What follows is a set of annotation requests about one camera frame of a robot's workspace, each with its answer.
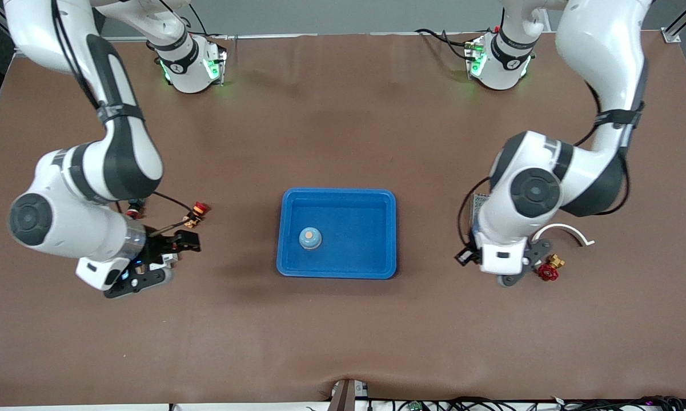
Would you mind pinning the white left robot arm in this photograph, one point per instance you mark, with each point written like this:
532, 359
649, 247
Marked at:
600, 45

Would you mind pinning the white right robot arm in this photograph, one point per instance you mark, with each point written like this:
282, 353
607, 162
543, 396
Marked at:
80, 228

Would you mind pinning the white circuit breaker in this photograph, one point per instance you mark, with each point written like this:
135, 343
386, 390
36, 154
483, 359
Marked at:
170, 261

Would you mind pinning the red push button blue body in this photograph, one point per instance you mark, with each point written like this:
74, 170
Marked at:
132, 214

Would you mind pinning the metal mesh power supply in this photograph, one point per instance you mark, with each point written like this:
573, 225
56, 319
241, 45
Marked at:
478, 205

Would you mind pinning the brass valve red handwheel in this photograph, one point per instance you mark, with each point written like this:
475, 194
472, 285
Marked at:
548, 273

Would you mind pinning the blue plastic tray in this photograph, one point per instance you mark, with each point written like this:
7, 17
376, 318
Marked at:
342, 257

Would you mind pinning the orange red button switch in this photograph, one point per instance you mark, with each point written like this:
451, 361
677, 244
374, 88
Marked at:
193, 217

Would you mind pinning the white curved plastic bracket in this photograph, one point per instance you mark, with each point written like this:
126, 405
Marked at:
577, 233

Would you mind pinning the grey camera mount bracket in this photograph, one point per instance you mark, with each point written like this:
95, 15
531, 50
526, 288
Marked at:
345, 397

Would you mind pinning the aluminium frame corner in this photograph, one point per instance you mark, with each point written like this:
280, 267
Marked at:
671, 36

